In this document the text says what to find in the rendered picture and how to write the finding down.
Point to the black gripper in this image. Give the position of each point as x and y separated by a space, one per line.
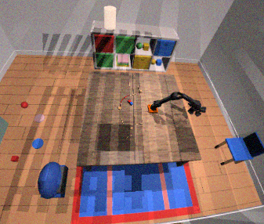
197 113

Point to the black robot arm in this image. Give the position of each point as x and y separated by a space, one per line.
196 104

